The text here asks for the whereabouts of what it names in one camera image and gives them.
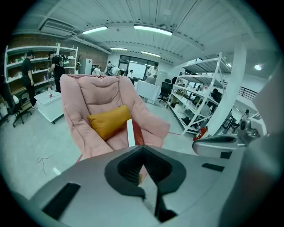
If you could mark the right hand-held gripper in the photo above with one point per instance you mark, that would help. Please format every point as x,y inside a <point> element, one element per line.
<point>250,130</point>

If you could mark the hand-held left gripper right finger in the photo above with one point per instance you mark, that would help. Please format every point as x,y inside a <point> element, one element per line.
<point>195,177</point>

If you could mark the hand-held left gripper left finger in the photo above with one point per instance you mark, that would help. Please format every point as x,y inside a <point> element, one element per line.
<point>93,177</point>

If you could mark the red hardcover book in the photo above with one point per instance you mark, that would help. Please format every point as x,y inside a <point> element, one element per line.
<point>138,135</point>

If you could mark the pink cushioned armchair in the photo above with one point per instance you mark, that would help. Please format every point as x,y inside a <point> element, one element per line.
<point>97,93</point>

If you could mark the person's right forearm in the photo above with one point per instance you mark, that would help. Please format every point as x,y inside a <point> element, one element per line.
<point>273,99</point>

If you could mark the red fire extinguisher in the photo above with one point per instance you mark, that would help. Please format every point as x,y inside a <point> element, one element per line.
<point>200,134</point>

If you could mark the red floor tape strip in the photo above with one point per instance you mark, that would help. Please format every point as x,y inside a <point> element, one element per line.
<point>175,133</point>
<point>79,158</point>

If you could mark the dark side chair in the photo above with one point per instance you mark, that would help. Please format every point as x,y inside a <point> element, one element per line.
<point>230,124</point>

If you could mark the white bar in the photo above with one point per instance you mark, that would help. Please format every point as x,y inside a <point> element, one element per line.
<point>56,171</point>

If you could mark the white metal shelf rack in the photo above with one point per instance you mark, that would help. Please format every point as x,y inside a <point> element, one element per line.
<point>208,97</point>

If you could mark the mustard yellow cushion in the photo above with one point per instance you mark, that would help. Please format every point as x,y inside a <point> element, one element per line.
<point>108,124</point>

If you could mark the white round column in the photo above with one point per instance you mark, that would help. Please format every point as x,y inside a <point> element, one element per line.
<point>230,88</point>

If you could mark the black railing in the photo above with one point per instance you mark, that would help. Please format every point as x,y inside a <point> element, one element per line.
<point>248,92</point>

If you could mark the black office chair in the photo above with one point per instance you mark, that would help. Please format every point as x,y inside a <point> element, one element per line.
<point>13,104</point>
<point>165,91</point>

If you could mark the table with white cloth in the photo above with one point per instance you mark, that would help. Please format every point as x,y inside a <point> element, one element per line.
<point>147,91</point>

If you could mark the grey laptop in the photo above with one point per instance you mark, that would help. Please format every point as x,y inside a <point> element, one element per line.
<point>151,80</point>

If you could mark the black framed glass window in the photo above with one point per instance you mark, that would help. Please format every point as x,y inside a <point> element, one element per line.
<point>137,66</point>

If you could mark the white cabinet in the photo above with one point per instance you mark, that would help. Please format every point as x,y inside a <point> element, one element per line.
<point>88,66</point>

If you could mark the black backpack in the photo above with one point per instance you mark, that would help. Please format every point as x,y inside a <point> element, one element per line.
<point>64,61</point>

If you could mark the group of ceiling strip lights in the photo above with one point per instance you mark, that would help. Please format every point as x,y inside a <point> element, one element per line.
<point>153,30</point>

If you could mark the ceiling air conditioner unit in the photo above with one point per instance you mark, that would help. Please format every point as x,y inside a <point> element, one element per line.
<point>57,27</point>

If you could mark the white wall shelving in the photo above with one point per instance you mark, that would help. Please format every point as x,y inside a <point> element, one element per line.
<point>42,49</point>

